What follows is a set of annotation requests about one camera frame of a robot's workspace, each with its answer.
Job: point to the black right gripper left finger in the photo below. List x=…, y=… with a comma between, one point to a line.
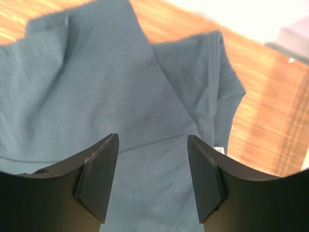
x=69, y=196

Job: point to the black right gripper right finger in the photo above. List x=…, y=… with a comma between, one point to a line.
x=232, y=197

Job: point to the blue t shirt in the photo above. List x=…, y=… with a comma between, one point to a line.
x=81, y=74

